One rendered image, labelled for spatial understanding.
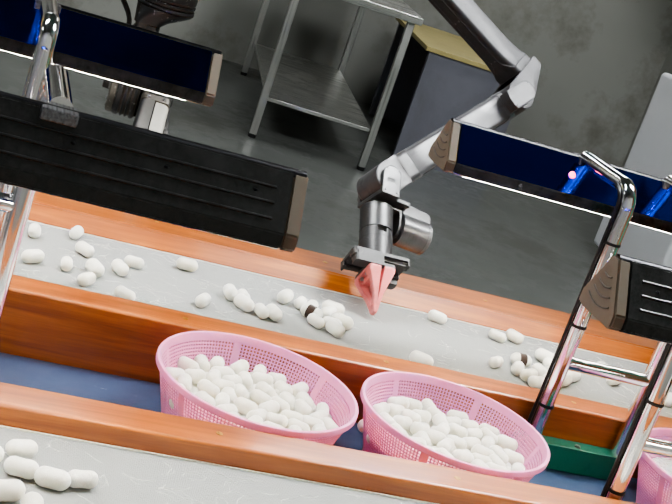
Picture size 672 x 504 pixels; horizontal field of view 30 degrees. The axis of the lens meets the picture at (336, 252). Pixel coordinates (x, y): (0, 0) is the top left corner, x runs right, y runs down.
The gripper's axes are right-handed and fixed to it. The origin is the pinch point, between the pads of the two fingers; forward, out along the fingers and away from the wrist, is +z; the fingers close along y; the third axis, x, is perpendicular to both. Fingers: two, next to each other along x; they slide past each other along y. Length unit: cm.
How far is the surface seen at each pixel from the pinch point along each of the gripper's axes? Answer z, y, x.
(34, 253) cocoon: 8, -55, -7
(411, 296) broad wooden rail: -8.6, 10.0, 6.9
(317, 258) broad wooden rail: -13.7, -6.5, 10.4
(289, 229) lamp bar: 36, -39, -69
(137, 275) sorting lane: 5.1, -39.4, -1.7
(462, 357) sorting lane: 7.3, 14.0, -3.9
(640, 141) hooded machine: -286, 249, 248
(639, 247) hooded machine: -226, 247, 255
